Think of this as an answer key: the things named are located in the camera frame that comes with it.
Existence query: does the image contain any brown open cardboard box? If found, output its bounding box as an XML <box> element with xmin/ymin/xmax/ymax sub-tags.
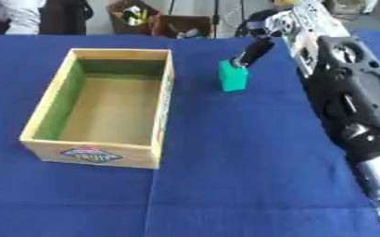
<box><xmin>151</xmin><ymin>14</ymin><xmax>216</xmax><ymax>40</ymax></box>
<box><xmin>106</xmin><ymin>0</ymin><xmax>161</xmax><ymax>36</ymax></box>

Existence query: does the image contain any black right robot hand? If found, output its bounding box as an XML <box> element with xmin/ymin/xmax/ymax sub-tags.
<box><xmin>229</xmin><ymin>9</ymin><xmax>285</xmax><ymax>69</ymax></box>

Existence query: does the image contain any person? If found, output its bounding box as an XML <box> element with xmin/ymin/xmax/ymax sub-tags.
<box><xmin>0</xmin><ymin>0</ymin><xmax>47</xmax><ymax>36</ymax></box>
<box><xmin>37</xmin><ymin>0</ymin><xmax>96</xmax><ymax>36</ymax></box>

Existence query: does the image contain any green rectangular block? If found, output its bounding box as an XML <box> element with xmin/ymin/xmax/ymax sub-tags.
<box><xmin>217</xmin><ymin>58</ymin><xmax>250</xmax><ymax>94</ymax></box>

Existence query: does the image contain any black tripod pole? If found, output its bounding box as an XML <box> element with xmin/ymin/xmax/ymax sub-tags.
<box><xmin>210</xmin><ymin>0</ymin><xmax>224</xmax><ymax>39</ymax></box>

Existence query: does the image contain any tan cardboard box green inside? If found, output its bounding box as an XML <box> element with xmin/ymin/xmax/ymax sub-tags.
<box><xmin>18</xmin><ymin>47</ymin><xmax>177</xmax><ymax>170</ymax></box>

